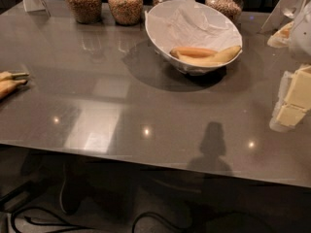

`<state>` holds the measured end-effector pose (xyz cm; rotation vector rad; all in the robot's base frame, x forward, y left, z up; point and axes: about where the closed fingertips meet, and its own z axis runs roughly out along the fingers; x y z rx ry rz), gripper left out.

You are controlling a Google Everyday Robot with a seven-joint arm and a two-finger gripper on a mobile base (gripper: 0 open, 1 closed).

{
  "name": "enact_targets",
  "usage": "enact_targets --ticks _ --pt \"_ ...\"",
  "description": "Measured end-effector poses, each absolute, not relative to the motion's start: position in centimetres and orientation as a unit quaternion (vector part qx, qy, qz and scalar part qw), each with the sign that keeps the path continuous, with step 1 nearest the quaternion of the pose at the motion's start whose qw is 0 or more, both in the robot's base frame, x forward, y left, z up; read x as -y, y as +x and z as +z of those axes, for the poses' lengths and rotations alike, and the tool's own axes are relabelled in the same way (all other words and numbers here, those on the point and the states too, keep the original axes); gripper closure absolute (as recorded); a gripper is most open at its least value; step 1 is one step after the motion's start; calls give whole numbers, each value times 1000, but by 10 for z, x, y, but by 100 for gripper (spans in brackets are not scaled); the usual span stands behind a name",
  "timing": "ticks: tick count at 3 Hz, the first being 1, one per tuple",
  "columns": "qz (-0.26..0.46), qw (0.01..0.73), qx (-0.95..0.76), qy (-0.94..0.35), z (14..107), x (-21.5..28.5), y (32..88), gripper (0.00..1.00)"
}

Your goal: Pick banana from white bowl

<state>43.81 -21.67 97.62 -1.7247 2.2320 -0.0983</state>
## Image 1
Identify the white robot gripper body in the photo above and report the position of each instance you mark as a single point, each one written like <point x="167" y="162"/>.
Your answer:
<point x="301" y="38"/>

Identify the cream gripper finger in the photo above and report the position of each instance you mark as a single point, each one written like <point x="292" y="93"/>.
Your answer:
<point x="280" y="39"/>
<point x="294" y="99"/>

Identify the yellow banana in bowl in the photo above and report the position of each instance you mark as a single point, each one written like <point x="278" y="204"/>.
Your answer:
<point x="219" y="58"/>

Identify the orange-tinted banana in bowl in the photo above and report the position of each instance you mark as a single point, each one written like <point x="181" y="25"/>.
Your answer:
<point x="191" y="52"/>

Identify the white ceramic bowl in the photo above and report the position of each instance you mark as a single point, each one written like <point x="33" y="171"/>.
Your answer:
<point x="162" y="49"/>

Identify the upper banana on table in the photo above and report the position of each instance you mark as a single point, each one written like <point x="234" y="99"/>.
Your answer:
<point x="4" y="76"/>

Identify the right white triangular stand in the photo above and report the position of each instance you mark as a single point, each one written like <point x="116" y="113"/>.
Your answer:
<point x="284" y="10"/>

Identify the right grain-filled glass jar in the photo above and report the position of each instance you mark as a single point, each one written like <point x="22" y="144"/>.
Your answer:
<point x="232" y="9"/>

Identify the grain-filled glass jar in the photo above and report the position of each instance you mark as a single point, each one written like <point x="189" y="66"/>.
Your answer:
<point x="85" y="11"/>
<point x="126" y="12"/>
<point x="232" y="9"/>

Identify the white crumpled paper liner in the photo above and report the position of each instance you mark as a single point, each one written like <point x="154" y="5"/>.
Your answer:
<point x="194" y="26"/>

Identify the left grain-filled glass jar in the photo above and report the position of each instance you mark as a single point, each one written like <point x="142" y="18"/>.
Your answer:
<point x="85" y="11"/>

